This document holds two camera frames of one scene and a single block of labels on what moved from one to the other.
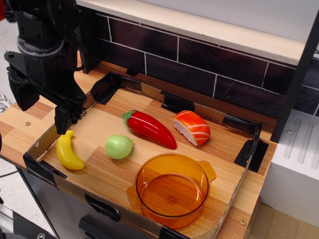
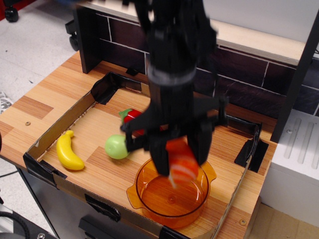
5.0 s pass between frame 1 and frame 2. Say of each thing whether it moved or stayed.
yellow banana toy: stayed
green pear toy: stayed
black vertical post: stayed
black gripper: moved
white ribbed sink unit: stayed
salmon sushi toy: moved
